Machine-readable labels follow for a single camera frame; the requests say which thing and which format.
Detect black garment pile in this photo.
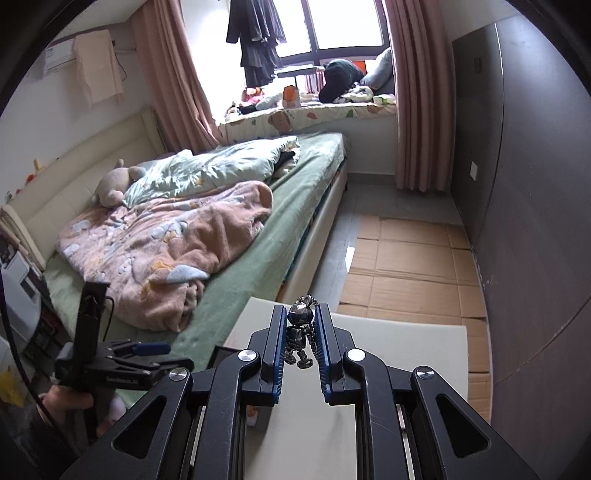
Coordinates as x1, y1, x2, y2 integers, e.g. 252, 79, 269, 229
318, 58, 366, 104

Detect pink curtain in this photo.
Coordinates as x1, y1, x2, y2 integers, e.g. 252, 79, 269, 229
382, 0, 456, 193
130, 0, 228, 156

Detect white leather ottoman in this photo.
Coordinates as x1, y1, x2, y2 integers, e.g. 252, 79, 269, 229
223, 295, 470, 480

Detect flattened cardboard sheets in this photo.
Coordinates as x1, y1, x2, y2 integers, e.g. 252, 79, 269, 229
336, 214, 496, 422

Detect beige hanging cloth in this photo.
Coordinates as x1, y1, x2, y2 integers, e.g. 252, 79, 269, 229
73, 30, 126, 108

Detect white air conditioner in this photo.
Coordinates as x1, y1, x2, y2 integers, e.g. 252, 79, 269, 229
43, 39, 78, 73

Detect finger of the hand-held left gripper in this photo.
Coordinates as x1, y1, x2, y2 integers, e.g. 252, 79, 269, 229
115, 355, 195, 383
99, 340, 172, 359

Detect beige plush toy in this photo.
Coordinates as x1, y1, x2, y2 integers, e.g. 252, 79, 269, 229
90, 159, 148, 208

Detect bed with green sheet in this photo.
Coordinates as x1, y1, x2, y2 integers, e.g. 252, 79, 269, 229
41, 131, 350, 385

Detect small grey table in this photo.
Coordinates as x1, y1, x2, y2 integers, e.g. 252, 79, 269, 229
274, 65, 325, 78

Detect hanging dark clothes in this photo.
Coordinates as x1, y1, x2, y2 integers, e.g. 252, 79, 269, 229
225, 0, 288, 88

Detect window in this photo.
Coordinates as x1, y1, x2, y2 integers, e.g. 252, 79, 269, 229
274, 0, 392, 71

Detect black jewelry box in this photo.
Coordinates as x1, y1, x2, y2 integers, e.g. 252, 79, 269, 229
211, 344, 243, 370

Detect light green printed quilt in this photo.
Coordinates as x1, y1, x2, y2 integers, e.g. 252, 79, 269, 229
121, 136, 303, 209

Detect white appliance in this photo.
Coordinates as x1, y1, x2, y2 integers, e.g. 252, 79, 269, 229
0, 255, 45, 334

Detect person's left hand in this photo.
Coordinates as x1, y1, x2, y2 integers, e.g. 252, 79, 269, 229
38, 383, 96, 424

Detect pink fleece blanket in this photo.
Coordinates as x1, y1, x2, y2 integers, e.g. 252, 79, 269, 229
57, 180, 275, 334

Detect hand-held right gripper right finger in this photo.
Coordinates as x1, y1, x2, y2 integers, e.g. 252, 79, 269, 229
315, 304, 539, 480

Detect grey pillow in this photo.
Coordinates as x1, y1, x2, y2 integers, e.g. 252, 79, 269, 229
359, 47, 396, 92

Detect printed window seat cushion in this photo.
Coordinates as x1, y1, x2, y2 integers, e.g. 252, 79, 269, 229
218, 92, 399, 142

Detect cream padded headboard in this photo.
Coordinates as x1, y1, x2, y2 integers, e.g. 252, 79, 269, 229
0, 108, 170, 274

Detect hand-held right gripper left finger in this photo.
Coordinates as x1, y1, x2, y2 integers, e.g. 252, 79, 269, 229
60, 304, 289, 480

